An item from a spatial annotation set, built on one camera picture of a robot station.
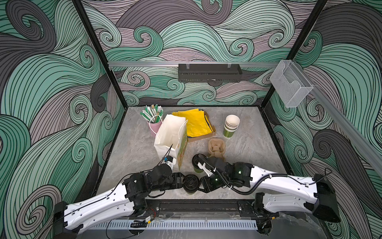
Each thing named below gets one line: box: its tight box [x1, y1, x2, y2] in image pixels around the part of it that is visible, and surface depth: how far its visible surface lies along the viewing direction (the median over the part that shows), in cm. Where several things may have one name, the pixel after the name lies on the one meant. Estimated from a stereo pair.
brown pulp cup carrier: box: [207, 137, 227, 158], surface depth 92 cm
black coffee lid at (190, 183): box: [182, 174, 200, 193], surface depth 72 cm
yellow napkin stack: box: [172, 108, 214, 138], surface depth 105 cm
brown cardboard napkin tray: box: [187, 111, 217, 143], surface depth 103 cm
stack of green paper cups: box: [223, 114, 241, 138], surface depth 94 cm
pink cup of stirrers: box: [140, 104, 164, 136], surface depth 94 cm
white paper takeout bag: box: [153, 114, 189, 171], surface depth 81 cm
